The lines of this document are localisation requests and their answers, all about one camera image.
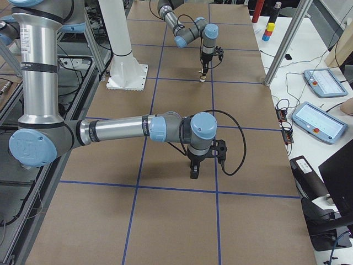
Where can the blue teach pendant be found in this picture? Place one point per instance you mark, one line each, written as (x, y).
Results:
(319, 123)
(324, 83)

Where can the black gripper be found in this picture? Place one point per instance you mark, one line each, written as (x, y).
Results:
(205, 59)
(196, 159)

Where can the near blue teach pendant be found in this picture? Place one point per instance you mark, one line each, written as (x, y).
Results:
(319, 123)

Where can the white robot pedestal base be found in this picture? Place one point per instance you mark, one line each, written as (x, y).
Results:
(125, 72)

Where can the small circuit board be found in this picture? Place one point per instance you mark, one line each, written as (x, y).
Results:
(281, 115)

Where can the red cylinder bottle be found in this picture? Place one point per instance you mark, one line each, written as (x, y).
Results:
(257, 10)

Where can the red toy block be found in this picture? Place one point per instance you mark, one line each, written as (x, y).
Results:
(268, 33)

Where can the yellow toy block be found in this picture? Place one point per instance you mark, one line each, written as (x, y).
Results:
(270, 27)

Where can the black monitor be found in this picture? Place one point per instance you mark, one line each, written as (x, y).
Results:
(336, 173)

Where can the black cylinder bottle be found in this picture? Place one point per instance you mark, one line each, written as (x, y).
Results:
(275, 12)

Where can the blue toy block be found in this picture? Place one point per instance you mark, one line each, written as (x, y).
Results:
(265, 37)

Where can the far blue teach pendant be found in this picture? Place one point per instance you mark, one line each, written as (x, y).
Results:
(324, 83)

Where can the aluminium frame post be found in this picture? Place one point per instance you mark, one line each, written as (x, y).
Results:
(292, 29)

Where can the black office chair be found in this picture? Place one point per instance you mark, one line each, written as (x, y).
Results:
(324, 225)

